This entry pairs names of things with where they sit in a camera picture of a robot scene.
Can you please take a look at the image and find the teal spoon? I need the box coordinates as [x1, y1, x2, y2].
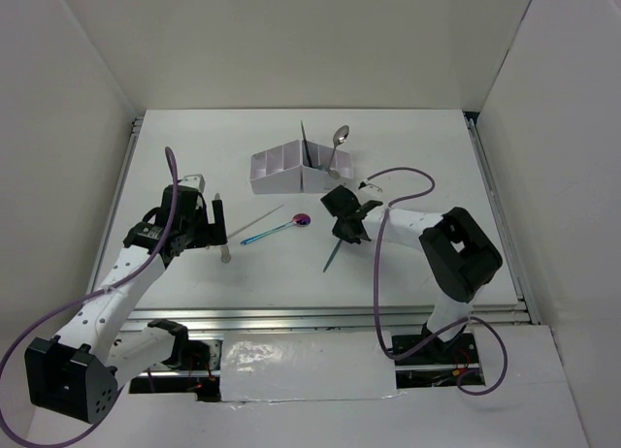
[322, 240, 343, 273]

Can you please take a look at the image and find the iridescent rainbow spoon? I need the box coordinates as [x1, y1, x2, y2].
[241, 213, 311, 246]

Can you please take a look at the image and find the silver ornate spoon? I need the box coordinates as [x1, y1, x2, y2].
[324, 125, 350, 172]

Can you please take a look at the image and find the black knife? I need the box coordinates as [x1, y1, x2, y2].
[300, 120, 314, 169]

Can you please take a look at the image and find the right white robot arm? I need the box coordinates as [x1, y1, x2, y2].
[321, 185, 503, 363]

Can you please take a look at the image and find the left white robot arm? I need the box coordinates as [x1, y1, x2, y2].
[25, 175, 227, 424]

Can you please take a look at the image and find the white chopstick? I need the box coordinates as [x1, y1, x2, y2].
[228, 205, 283, 239]

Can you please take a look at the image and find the silver ornate knife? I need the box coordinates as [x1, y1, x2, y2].
[213, 192, 233, 264]

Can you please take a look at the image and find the white right utensil organizer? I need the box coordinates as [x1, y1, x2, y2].
[301, 141, 354, 194]

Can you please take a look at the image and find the white utensil organizer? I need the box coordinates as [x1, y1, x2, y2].
[249, 140, 302, 195]
[301, 141, 354, 194]

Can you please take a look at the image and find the white left utensil organizer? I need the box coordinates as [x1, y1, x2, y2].
[249, 140, 302, 195]

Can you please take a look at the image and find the white cover plate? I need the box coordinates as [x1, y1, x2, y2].
[220, 332, 397, 402]

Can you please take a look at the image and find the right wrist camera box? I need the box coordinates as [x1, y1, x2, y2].
[358, 178, 383, 199]

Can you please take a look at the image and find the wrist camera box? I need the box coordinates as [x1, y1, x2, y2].
[179, 174, 206, 193]
[358, 178, 383, 199]

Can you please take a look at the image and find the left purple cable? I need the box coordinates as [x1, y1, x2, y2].
[0, 145, 180, 444]

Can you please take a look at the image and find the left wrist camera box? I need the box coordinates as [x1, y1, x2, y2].
[179, 174, 206, 193]

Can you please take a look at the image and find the aluminium right rail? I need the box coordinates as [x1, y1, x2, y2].
[463, 112, 542, 325]

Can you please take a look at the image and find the aluminium rail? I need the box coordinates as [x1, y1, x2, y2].
[463, 112, 542, 325]
[121, 301, 531, 334]

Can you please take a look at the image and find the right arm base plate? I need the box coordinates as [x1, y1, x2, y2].
[389, 333, 479, 367]

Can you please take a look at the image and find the aluminium front rail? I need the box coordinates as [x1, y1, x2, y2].
[121, 301, 531, 334]

